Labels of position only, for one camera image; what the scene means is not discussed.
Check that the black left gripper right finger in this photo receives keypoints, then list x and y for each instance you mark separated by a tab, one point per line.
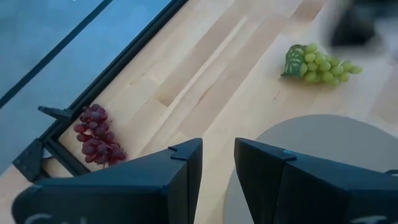
311	193

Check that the red grape bunch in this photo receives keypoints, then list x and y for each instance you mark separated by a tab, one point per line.
96	137

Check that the round grey mat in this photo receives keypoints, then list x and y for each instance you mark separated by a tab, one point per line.
326	140

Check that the green grape bunch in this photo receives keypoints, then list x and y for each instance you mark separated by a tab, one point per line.
323	67

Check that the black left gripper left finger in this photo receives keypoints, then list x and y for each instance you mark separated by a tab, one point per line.
124	193

